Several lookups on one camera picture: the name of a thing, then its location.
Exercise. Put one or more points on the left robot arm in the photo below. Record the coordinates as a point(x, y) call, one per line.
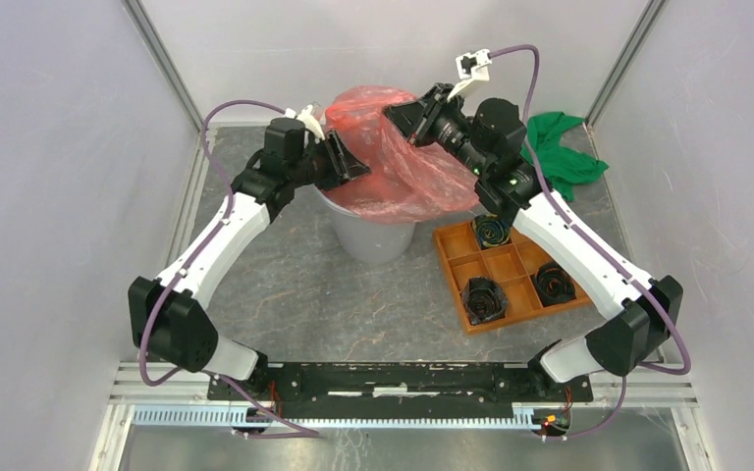
point(168, 313)

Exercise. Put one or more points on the red plastic trash bag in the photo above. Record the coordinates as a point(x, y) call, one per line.
point(405, 184)

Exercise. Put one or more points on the grey trash bin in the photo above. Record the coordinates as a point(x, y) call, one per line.
point(365, 241)

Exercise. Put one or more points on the orange compartment tray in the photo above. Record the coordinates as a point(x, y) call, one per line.
point(510, 266)

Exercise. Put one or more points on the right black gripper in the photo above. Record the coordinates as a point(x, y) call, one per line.
point(416, 120)

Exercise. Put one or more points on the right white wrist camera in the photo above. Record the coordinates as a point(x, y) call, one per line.
point(473, 73)

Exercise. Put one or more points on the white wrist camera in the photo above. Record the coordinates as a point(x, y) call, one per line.
point(473, 73)
point(312, 116)

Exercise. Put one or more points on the green cloth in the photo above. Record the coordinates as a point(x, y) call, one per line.
point(565, 167)

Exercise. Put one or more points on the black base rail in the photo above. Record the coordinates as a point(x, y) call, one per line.
point(409, 390)

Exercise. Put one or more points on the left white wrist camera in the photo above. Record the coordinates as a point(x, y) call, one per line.
point(312, 116)

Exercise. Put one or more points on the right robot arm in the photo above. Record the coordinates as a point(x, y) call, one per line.
point(640, 311)

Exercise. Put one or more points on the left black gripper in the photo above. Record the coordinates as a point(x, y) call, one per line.
point(343, 167)

